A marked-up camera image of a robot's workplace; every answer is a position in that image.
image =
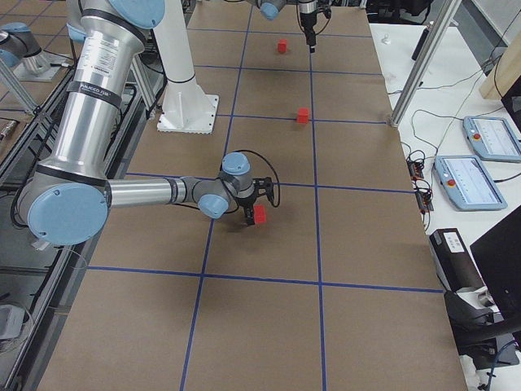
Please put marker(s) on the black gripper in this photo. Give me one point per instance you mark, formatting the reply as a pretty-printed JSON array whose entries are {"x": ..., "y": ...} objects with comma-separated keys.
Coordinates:
[
  {"x": 308, "y": 19},
  {"x": 245, "y": 204}
]

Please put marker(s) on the red block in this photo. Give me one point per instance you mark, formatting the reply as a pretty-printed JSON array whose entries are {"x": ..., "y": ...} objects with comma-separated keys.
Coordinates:
[
  {"x": 282, "y": 46},
  {"x": 259, "y": 214},
  {"x": 303, "y": 116}
]

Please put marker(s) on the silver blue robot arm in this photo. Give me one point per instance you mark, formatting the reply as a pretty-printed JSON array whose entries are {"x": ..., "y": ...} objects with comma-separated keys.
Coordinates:
[
  {"x": 69, "y": 197},
  {"x": 306, "y": 10}
]

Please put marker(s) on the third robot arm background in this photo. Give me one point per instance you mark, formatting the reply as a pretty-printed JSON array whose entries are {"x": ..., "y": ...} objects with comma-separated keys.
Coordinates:
[{"x": 22, "y": 53}]

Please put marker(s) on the small circuit board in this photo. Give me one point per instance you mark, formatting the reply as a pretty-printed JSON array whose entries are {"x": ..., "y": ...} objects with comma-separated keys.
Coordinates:
[{"x": 415, "y": 168}]

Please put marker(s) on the far blue teach pendant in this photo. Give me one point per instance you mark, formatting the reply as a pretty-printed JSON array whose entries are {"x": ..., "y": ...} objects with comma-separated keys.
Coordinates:
[{"x": 492, "y": 138}]

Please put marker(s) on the blue teach pendant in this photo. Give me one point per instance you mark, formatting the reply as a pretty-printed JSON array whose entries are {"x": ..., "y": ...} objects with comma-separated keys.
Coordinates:
[
  {"x": 492, "y": 138},
  {"x": 468, "y": 184}
]

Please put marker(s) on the black cardboard box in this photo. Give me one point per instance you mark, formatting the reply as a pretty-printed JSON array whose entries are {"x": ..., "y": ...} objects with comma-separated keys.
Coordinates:
[{"x": 454, "y": 265}]

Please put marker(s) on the near blue teach pendant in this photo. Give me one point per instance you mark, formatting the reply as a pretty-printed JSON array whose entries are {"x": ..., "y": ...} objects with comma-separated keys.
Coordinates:
[{"x": 468, "y": 184}]

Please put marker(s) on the black monitor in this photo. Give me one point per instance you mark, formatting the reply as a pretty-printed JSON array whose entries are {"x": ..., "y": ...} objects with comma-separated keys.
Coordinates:
[{"x": 497, "y": 256}]

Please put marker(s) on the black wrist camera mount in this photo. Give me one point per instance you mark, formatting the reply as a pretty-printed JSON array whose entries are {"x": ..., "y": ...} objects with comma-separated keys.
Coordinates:
[{"x": 264, "y": 187}]

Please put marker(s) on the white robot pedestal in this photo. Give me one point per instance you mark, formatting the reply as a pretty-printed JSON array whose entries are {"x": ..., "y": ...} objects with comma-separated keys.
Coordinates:
[{"x": 185, "y": 108}]

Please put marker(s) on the aluminium frame post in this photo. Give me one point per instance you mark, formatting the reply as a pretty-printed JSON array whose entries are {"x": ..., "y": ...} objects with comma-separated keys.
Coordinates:
[{"x": 425, "y": 56}]

